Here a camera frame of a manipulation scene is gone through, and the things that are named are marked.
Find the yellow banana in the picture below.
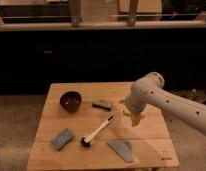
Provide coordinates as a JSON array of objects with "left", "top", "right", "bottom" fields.
[{"left": 122, "top": 109, "right": 145, "bottom": 119}]

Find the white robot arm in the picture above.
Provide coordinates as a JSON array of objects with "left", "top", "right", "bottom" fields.
[{"left": 124, "top": 72, "right": 206, "bottom": 136}]

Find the wooden folding table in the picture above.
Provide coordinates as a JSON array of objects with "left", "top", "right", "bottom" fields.
[{"left": 27, "top": 82, "right": 179, "bottom": 171}]

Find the wooden railing shelf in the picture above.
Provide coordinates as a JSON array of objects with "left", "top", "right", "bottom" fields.
[{"left": 0, "top": 0, "right": 206, "bottom": 33}]

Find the dark brown bowl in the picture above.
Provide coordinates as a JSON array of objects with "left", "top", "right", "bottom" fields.
[{"left": 60, "top": 91, "right": 82, "bottom": 113}]

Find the tan sponge with dark base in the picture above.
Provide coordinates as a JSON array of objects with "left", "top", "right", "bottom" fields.
[{"left": 92, "top": 98, "right": 112, "bottom": 111}]

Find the grey rectangular cloth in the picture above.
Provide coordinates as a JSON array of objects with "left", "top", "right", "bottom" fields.
[{"left": 51, "top": 129, "right": 74, "bottom": 151}]

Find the white dish brush black head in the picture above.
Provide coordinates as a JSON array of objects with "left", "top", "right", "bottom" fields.
[{"left": 81, "top": 116, "right": 113, "bottom": 147}]

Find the grey triangular cloth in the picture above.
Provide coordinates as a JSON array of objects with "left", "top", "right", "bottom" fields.
[{"left": 107, "top": 140, "right": 133, "bottom": 163}]

